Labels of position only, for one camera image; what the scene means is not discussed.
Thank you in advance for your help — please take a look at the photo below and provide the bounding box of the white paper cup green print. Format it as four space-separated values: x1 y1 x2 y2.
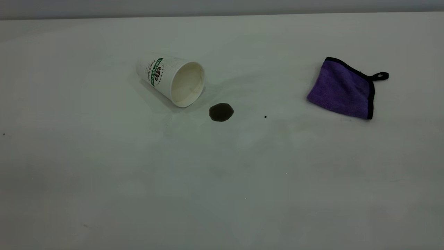
136 53 205 108

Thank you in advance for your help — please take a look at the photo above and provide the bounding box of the purple cloth black trim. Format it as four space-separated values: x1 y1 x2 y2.
306 57 389 120

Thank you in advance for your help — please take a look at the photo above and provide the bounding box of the dark coffee spill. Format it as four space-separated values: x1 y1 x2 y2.
209 103 234 122

